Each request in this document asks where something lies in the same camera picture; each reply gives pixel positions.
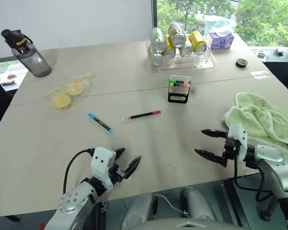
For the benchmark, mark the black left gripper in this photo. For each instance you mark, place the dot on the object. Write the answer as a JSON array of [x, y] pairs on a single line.
[[116, 173]]

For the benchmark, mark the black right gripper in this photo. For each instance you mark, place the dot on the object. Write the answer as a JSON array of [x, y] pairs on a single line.
[[231, 148]]

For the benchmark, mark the pink marker pen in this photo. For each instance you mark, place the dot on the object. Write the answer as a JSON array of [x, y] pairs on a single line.
[[141, 115]]

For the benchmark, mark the marker holder box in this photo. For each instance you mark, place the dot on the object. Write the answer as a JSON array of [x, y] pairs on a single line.
[[178, 94]]

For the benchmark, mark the purple tissue box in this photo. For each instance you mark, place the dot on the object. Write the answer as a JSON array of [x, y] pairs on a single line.
[[220, 40]]

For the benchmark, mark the grey rounded robot leg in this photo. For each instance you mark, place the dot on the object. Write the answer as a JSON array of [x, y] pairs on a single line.
[[198, 203], [138, 210]]

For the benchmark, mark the green terry towel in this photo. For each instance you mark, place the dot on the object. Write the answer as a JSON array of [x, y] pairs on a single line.
[[264, 117]]

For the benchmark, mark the grey robot torso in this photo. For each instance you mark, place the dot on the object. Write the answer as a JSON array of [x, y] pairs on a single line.
[[189, 224]]

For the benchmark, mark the clear plastic strip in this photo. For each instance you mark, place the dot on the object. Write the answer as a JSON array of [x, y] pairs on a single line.
[[261, 74]]

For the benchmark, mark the small black round cap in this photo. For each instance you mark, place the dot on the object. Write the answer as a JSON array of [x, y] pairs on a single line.
[[241, 63]]

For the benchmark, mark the yellow round cake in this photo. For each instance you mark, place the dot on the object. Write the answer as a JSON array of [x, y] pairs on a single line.
[[61, 101], [75, 88]]

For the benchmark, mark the clear plastic snack bag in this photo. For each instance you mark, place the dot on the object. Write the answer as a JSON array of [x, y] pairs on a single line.
[[69, 92]]

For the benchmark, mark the clear plastic can rack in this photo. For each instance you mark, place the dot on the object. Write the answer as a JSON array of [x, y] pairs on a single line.
[[182, 62]]

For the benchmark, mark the silver drink can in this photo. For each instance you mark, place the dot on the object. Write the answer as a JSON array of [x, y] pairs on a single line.
[[158, 39], [176, 34], [156, 59], [186, 49]]

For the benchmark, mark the yellow drink can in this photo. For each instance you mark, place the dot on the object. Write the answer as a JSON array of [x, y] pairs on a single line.
[[169, 49], [198, 40]]

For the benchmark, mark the grey sports water bottle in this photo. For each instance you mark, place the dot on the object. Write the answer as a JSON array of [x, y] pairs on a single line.
[[32, 60]]

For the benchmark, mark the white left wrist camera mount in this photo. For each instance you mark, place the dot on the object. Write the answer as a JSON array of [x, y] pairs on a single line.
[[101, 159]]

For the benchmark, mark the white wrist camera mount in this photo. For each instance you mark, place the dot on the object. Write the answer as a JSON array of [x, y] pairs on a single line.
[[101, 159], [240, 137]]

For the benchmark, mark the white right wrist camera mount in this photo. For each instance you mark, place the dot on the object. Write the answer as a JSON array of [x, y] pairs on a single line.
[[240, 137]]

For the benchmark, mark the dark window frame post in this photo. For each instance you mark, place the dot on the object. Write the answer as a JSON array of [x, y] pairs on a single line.
[[154, 13]]

